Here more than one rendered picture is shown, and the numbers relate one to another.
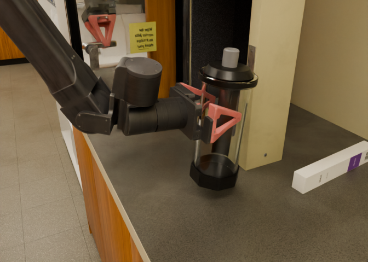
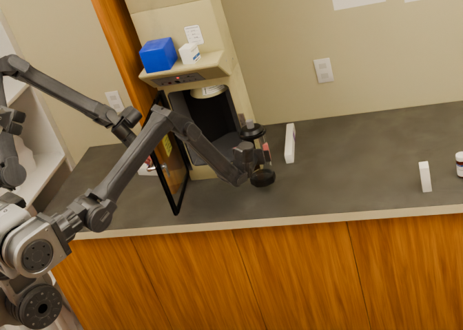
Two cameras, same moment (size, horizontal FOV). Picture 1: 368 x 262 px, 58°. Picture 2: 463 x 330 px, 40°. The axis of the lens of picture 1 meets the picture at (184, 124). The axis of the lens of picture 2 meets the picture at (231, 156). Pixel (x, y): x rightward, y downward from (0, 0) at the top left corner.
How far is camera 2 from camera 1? 1.95 m
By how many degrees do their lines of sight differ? 37
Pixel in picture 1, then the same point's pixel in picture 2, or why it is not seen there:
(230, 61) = (252, 125)
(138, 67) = (246, 146)
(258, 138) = not seen: hidden behind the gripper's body
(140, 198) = (247, 213)
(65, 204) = not seen: outside the picture
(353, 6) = not seen: hidden behind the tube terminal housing
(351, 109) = (261, 112)
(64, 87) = (231, 171)
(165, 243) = (281, 211)
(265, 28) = (242, 102)
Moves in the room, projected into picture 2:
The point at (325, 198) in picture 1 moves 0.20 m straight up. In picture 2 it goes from (302, 157) to (291, 116)
